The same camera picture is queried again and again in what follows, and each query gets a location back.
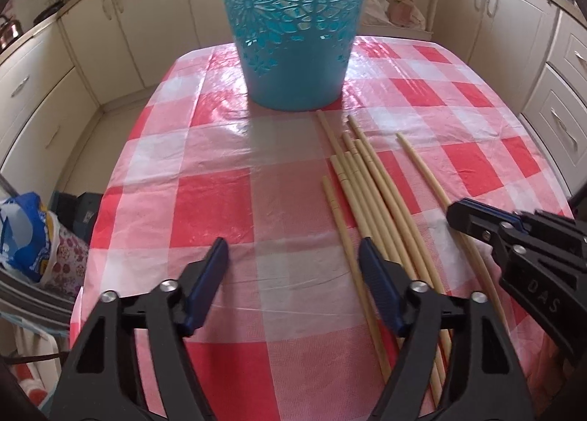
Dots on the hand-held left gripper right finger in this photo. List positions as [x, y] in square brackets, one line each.
[373, 274]

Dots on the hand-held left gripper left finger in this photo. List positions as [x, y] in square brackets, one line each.
[211, 274]

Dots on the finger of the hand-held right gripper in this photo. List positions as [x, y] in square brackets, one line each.
[477, 226]
[520, 218]

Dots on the long slender wooden chopstick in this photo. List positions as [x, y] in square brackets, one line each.
[422, 169]

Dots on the bundle of wooden chopsticks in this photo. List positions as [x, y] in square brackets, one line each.
[367, 164]

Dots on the blue perforated plastic basket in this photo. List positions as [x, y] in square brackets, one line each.
[293, 36]

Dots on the red checkered plastic tablecloth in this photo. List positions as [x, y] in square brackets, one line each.
[220, 201]

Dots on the dark storage box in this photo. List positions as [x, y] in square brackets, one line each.
[80, 214]

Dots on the grey metal rack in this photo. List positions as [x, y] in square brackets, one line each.
[32, 297]

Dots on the cream kitchen cabinet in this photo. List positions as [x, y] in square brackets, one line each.
[91, 49]
[518, 36]

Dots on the blue yellow plastic bag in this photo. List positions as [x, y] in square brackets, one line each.
[23, 233]

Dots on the red white cloth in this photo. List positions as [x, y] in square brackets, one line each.
[27, 375]

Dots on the pink plastic bag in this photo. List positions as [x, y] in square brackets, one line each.
[399, 6]

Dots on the dark kettle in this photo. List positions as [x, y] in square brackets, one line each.
[9, 29]

